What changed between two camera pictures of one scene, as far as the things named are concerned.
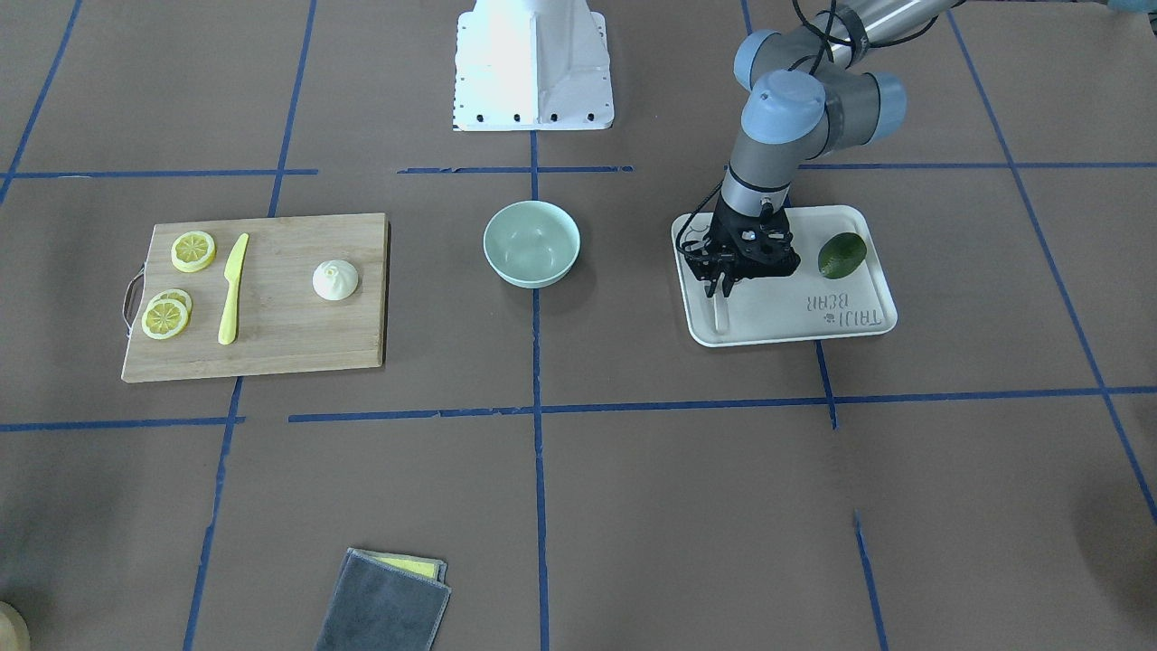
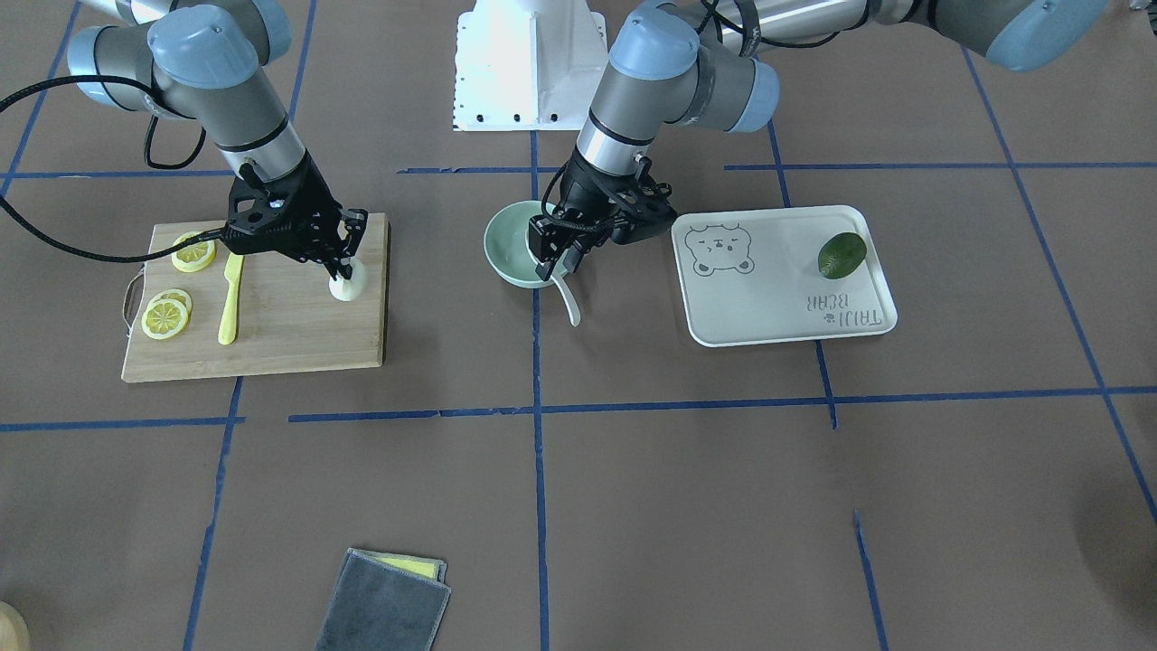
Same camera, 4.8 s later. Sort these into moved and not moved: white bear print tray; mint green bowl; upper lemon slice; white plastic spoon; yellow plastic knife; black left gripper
Moved: white plastic spoon; black left gripper
Not moved: upper lemon slice; yellow plastic knife; white bear print tray; mint green bowl
